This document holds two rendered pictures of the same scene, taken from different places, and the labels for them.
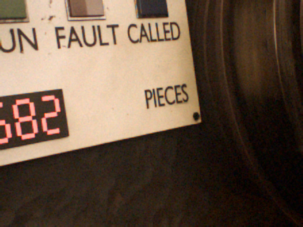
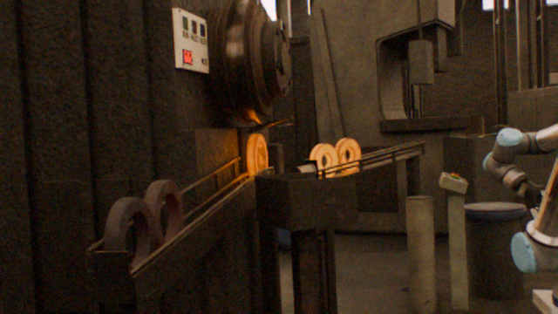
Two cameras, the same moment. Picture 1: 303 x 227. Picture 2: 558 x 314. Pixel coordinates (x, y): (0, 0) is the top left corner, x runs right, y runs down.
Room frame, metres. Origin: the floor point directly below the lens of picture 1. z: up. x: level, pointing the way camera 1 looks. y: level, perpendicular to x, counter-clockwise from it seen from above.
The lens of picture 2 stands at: (-1.33, 1.23, 0.86)
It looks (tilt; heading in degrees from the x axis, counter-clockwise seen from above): 3 degrees down; 320
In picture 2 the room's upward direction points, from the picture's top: 3 degrees counter-clockwise
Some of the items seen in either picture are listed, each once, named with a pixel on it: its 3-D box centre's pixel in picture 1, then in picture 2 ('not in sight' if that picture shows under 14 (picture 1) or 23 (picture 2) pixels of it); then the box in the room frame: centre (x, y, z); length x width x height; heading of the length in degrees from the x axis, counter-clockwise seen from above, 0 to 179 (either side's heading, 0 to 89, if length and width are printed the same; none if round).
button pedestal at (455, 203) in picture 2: not in sight; (457, 242); (0.45, -1.27, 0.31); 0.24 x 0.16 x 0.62; 128
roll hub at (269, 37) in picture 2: not in sight; (278, 58); (0.54, -0.34, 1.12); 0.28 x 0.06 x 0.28; 128
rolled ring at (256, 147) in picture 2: not in sight; (257, 159); (0.62, -0.28, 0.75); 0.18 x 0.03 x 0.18; 127
